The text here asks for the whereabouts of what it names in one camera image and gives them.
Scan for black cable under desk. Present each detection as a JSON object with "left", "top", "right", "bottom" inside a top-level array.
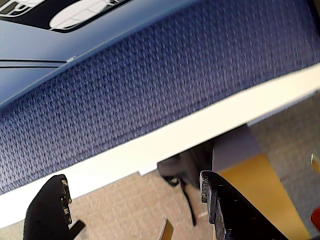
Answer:
[{"left": 161, "top": 174, "right": 199, "bottom": 227}]

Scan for grey desk leg panel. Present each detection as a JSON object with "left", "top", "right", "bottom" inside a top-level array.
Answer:
[{"left": 211, "top": 126, "right": 260, "bottom": 174}]

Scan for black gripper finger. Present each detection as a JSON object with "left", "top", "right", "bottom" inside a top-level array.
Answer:
[
  {"left": 23, "top": 173, "right": 74, "bottom": 240},
  {"left": 199, "top": 170, "right": 289, "bottom": 240}
]

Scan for small red object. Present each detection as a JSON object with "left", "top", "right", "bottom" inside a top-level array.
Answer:
[{"left": 310, "top": 209, "right": 320, "bottom": 226}]

